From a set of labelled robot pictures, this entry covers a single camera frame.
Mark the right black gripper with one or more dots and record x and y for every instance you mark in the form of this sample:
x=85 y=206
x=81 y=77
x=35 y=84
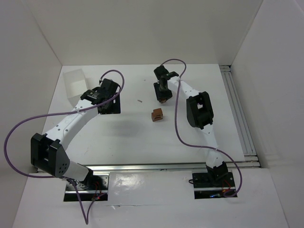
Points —
x=163 y=94

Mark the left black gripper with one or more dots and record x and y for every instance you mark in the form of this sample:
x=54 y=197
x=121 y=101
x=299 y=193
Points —
x=114 y=104

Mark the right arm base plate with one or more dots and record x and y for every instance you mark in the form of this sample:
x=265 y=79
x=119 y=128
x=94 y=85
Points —
x=203 y=180

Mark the notched brown wood block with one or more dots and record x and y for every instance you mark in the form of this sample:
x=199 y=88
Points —
x=157 y=112

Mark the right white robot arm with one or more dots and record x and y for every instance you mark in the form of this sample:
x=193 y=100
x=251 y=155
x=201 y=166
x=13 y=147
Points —
x=199 y=114

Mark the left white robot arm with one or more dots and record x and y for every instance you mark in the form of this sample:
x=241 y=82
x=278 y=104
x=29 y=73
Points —
x=48 y=151

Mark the white front cover board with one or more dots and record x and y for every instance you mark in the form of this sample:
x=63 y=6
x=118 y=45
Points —
x=150 y=188

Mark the front aluminium rail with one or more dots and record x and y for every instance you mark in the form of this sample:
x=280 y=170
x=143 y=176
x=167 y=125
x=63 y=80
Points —
x=169 y=166

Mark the aluminium rail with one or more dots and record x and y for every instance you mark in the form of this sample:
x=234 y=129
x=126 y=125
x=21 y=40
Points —
x=169 y=166
x=238 y=113

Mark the U-shaped brown wood block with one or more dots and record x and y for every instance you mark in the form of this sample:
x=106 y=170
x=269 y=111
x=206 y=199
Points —
x=157 y=117

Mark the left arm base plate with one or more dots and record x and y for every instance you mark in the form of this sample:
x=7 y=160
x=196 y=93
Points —
x=99 y=184

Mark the right side aluminium rail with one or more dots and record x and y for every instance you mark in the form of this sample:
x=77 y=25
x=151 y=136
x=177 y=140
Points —
x=238 y=113

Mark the white perforated plastic box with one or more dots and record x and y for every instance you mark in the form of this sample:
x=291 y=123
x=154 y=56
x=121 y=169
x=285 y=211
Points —
x=75 y=85

